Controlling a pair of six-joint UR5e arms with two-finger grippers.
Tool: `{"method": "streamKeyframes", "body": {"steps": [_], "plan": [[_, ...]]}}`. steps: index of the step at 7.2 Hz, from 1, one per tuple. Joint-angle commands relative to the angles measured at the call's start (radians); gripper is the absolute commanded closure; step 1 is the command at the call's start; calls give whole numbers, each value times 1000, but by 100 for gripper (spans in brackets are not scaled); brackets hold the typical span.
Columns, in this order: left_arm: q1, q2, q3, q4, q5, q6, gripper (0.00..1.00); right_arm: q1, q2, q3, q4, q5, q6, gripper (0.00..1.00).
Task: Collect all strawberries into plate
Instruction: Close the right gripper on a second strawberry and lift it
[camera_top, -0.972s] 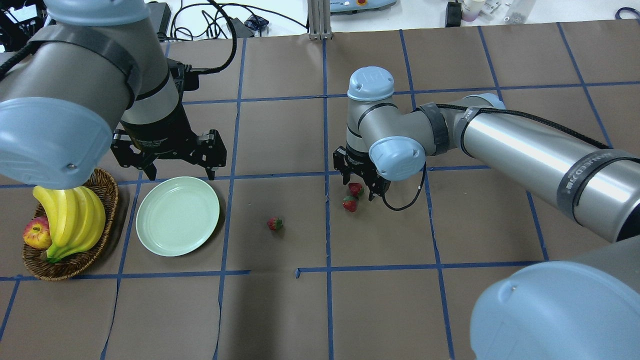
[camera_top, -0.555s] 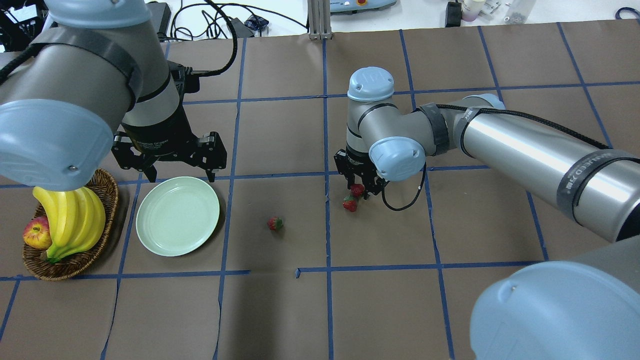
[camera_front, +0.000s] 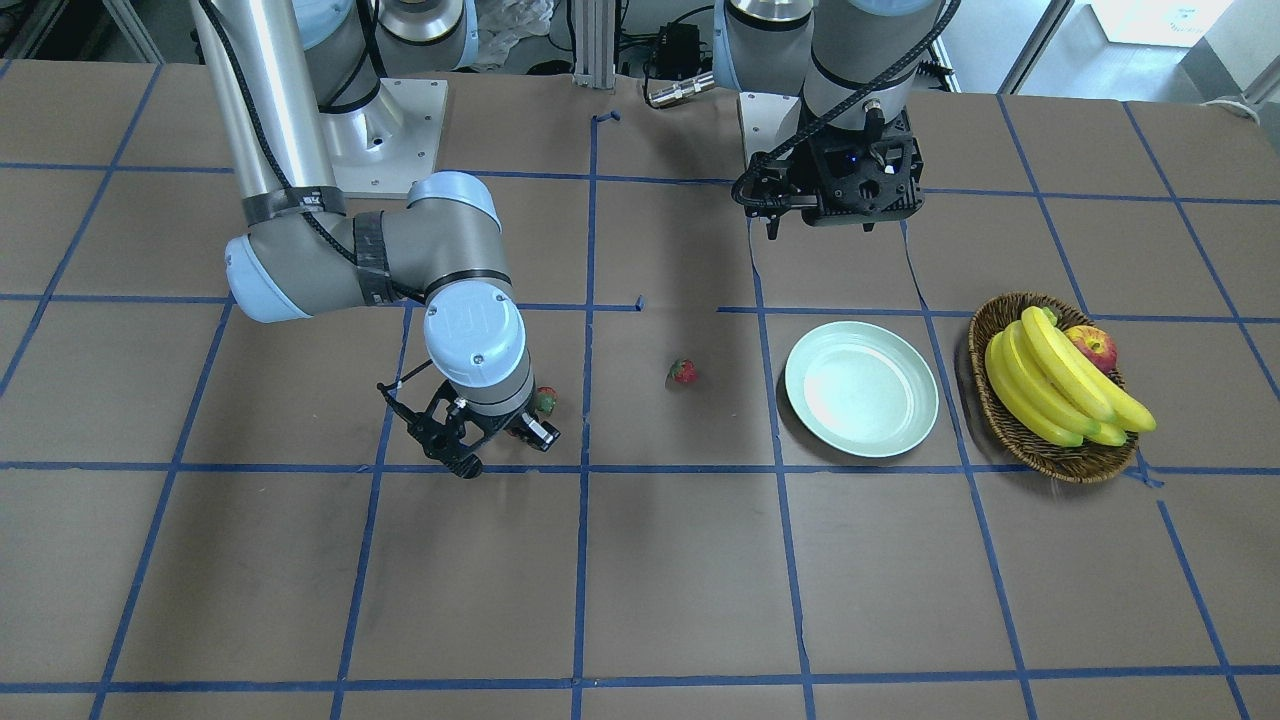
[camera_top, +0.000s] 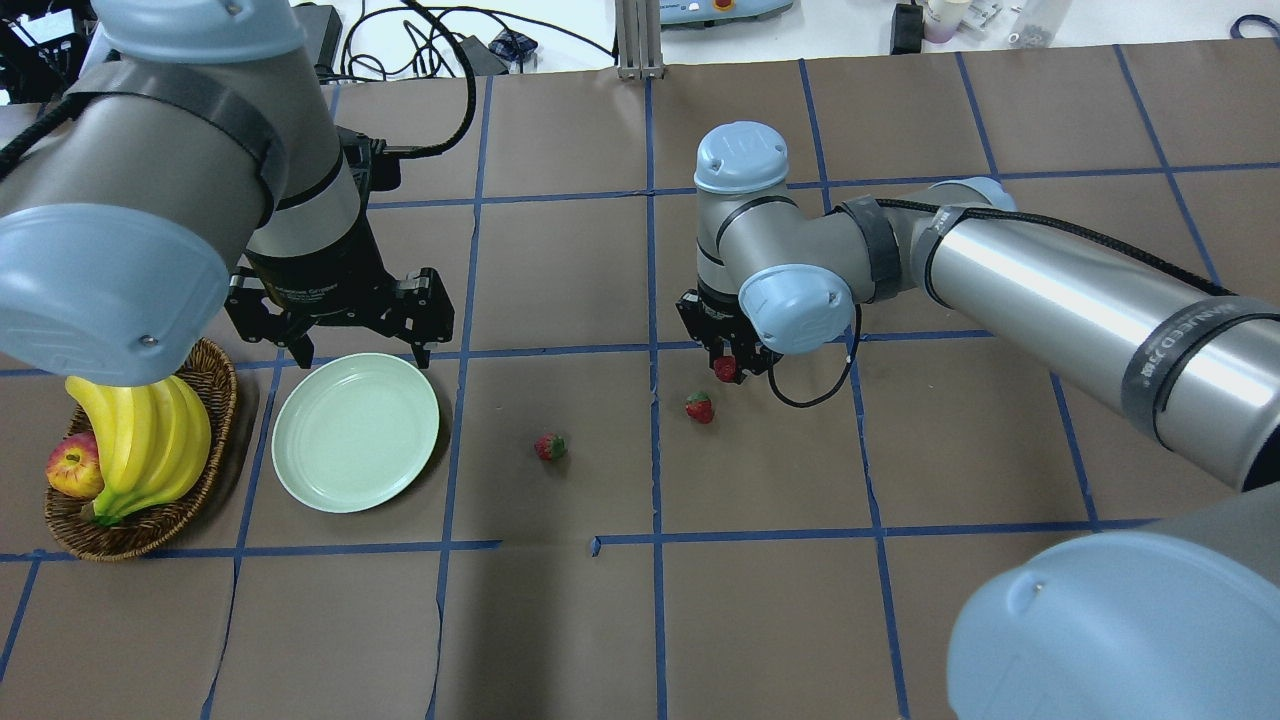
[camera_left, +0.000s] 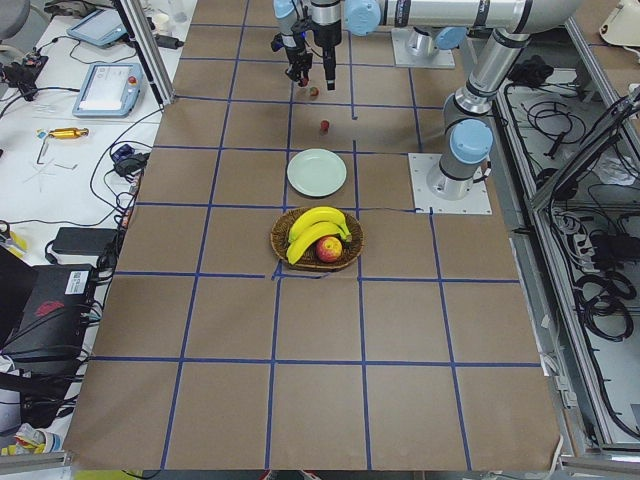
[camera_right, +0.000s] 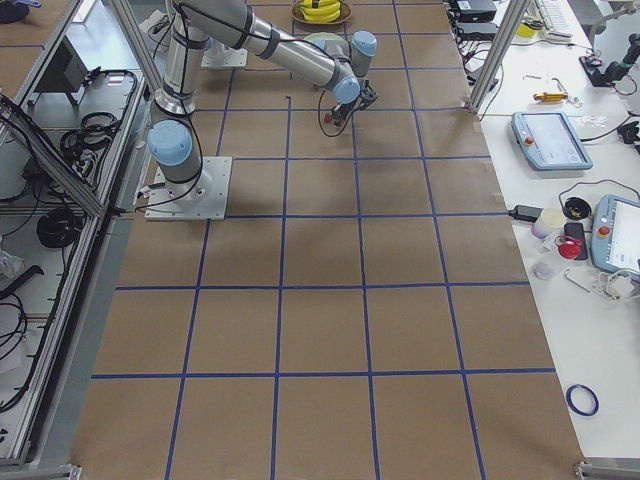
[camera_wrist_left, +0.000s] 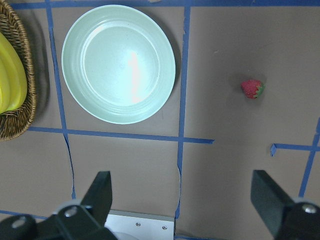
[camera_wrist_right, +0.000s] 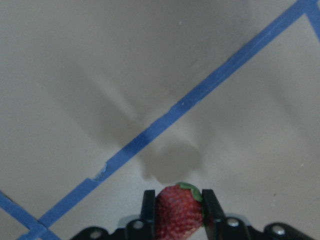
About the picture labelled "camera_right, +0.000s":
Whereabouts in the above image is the light green plate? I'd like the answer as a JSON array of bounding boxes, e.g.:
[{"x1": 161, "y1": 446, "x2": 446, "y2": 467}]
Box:
[{"x1": 304, "y1": 32, "x2": 344, "y2": 48}]

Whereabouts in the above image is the blue tape roll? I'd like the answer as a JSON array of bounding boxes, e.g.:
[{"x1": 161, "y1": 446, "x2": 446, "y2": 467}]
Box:
[{"x1": 565, "y1": 384, "x2": 600, "y2": 418}]

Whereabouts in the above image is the near teach pendant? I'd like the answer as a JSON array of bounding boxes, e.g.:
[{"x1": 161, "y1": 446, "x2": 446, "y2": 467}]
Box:
[{"x1": 590, "y1": 195, "x2": 639, "y2": 282}]

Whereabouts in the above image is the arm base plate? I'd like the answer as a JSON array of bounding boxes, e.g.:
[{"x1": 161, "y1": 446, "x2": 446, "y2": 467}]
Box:
[
  {"x1": 144, "y1": 156, "x2": 233, "y2": 221},
  {"x1": 201, "y1": 40, "x2": 248, "y2": 70}
]

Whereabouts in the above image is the yellow banana bunch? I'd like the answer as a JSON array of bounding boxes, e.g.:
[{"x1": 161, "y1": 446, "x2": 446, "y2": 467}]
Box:
[{"x1": 299, "y1": 0, "x2": 342, "y2": 23}]

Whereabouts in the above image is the wicker basket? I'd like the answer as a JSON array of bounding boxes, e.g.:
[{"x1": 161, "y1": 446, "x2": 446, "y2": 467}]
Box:
[{"x1": 292, "y1": 0, "x2": 352, "y2": 25}]

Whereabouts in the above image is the black power adapter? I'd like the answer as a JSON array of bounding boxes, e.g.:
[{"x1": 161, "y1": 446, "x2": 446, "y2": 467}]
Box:
[{"x1": 508, "y1": 204, "x2": 543, "y2": 223}]

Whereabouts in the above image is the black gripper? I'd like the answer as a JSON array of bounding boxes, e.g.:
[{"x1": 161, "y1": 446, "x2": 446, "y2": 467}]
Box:
[{"x1": 331, "y1": 85, "x2": 376, "y2": 127}]

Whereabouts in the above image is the red round object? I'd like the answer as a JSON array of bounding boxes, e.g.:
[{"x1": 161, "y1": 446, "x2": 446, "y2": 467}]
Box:
[{"x1": 555, "y1": 235, "x2": 583, "y2": 260}]

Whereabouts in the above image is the aluminium frame post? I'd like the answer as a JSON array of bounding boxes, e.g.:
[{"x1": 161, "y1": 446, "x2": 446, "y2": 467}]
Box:
[{"x1": 467, "y1": 0, "x2": 529, "y2": 113}]

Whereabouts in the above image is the white cup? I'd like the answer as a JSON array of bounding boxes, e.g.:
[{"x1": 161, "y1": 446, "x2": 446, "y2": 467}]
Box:
[{"x1": 531, "y1": 208, "x2": 566, "y2": 239}]

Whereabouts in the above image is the yellow metal tool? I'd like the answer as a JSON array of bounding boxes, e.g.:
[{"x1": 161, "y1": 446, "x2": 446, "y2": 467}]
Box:
[{"x1": 533, "y1": 92, "x2": 568, "y2": 103}]

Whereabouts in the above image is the far teach pendant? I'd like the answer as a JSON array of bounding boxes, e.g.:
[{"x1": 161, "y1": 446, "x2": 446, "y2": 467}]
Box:
[{"x1": 511, "y1": 112, "x2": 593, "y2": 171}]

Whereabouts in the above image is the teach pendant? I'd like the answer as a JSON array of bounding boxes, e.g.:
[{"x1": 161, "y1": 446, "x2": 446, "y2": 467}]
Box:
[
  {"x1": 511, "y1": 112, "x2": 593, "y2": 171},
  {"x1": 590, "y1": 195, "x2": 639, "y2": 282}
]

